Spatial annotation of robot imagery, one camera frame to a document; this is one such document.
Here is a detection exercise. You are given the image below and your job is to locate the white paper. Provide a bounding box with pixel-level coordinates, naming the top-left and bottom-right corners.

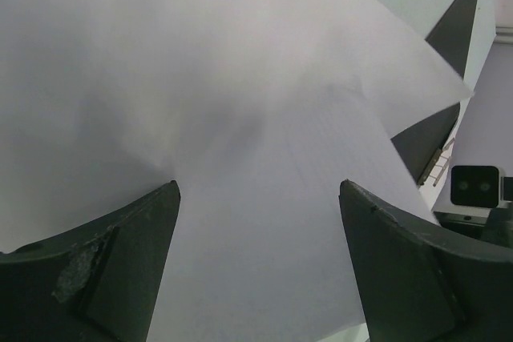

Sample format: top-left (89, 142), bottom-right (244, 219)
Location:
top-left (420, 0), bottom-right (496, 216)
top-left (1, 0), bottom-right (450, 341)

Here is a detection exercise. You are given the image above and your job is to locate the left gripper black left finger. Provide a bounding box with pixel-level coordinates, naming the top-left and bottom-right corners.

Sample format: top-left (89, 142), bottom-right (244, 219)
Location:
top-left (1, 181), bottom-right (180, 341)

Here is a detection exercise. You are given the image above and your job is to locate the red and black file folder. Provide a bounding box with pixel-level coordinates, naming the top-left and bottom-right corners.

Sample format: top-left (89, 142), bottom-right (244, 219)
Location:
top-left (392, 0), bottom-right (478, 186)

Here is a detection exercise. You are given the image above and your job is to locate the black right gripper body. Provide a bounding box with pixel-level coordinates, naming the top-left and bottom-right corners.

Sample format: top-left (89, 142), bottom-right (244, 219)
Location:
top-left (434, 207), bottom-right (512, 246)

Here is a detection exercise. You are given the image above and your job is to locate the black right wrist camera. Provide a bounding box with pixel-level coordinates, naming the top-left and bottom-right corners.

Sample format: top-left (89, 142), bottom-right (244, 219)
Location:
top-left (450, 165), bottom-right (512, 209)

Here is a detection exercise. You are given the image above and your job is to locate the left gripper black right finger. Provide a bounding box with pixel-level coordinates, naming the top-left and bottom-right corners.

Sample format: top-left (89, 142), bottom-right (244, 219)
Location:
top-left (339, 180), bottom-right (512, 341)

